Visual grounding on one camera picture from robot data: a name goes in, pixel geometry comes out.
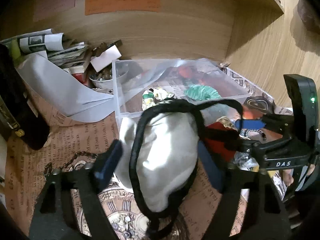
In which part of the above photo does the red felt pouch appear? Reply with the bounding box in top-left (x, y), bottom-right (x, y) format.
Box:
top-left (204, 122), bottom-right (239, 162)

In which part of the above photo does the gold drawstring pouch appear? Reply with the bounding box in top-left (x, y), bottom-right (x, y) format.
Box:
top-left (217, 116), bottom-right (238, 130)

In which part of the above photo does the silver grey mesh pouch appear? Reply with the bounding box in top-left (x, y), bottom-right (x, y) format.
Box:
top-left (232, 152), bottom-right (259, 171)

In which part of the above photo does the green knitted cloth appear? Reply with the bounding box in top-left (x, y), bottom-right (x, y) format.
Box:
top-left (184, 85), bottom-right (221, 101)

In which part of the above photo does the white pouch with black strap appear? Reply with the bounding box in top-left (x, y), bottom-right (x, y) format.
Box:
top-left (115, 99), bottom-right (243, 239)

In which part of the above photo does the floral fabric scrunchie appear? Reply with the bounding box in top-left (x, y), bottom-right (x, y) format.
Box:
top-left (142, 87), bottom-right (175, 110)

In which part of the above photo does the clear plastic storage bin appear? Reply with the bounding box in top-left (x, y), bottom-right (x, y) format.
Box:
top-left (111, 57), bottom-right (253, 126)

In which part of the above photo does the dark wine bottle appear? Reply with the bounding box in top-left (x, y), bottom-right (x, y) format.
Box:
top-left (1, 45), bottom-right (50, 150)

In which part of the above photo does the pink striped curtain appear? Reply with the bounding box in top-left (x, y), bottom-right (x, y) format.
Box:
top-left (297, 0), bottom-right (320, 34)

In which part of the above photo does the grey folded paper sheet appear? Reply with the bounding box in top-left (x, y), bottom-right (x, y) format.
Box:
top-left (17, 54), bottom-right (115, 123)

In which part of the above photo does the small white cardboard box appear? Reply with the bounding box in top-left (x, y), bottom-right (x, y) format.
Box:
top-left (90, 45), bottom-right (121, 72)

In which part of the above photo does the stack of newspapers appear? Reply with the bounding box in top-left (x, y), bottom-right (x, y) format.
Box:
top-left (1, 29), bottom-right (92, 75)

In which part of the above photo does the orange sticky note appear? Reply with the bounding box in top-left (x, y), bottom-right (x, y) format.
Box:
top-left (85, 0), bottom-right (161, 16)

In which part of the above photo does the pink sticky note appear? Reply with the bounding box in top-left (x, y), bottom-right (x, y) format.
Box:
top-left (33, 0), bottom-right (75, 22)

